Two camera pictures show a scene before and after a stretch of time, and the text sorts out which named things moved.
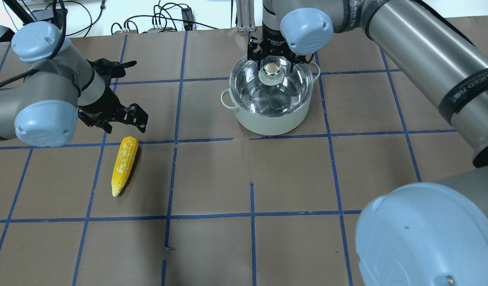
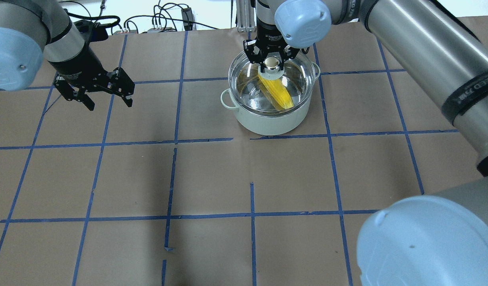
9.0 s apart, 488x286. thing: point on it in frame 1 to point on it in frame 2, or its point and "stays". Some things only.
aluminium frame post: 245,17 stays
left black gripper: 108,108 to 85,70
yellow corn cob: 125,161 to 277,90
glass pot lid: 273,91 stays
